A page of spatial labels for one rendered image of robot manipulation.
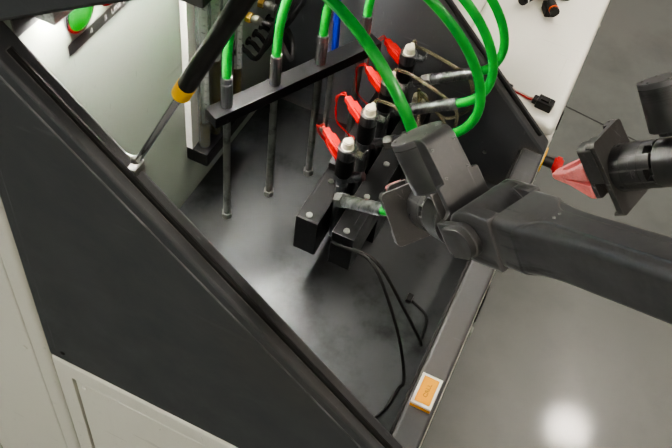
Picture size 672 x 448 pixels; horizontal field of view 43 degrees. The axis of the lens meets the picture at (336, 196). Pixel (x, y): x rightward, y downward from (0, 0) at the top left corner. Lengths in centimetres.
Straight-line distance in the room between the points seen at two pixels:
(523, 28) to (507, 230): 101
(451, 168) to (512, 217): 10
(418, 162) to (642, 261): 27
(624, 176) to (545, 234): 32
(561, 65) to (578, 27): 13
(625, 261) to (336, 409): 51
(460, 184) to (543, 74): 83
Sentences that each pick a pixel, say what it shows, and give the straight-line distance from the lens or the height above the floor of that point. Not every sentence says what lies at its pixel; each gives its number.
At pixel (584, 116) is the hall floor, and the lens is 311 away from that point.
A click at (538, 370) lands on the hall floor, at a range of 243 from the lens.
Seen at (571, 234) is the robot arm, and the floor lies 148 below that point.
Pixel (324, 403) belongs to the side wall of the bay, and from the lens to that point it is 108.
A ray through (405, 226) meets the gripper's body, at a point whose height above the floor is 127.
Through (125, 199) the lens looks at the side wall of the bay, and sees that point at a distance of 95.
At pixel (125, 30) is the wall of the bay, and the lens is 115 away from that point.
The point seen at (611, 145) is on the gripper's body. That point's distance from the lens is 107.
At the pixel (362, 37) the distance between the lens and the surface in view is 97.
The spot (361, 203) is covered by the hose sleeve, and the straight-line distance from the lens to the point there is 112.
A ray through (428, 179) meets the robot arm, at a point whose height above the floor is 139.
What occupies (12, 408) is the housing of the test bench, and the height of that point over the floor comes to 45.
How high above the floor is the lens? 203
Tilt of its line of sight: 50 degrees down
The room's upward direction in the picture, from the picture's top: 9 degrees clockwise
